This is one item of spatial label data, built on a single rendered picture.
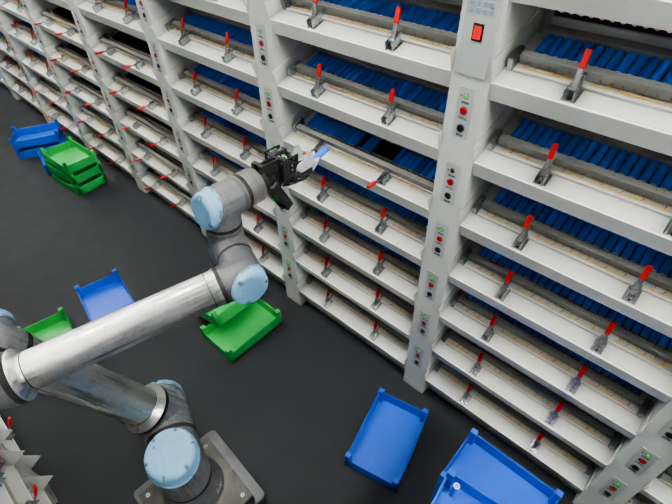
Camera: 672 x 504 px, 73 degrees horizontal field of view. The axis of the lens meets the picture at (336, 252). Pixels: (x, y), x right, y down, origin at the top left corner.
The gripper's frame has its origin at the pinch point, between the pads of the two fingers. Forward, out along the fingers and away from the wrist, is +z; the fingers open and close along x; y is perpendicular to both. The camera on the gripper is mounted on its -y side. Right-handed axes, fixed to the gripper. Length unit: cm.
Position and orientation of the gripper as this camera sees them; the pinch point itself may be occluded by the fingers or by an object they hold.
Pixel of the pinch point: (312, 160)
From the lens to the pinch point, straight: 128.5
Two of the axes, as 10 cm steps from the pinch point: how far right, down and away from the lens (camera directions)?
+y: 0.2, -7.4, -6.7
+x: -7.5, -4.6, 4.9
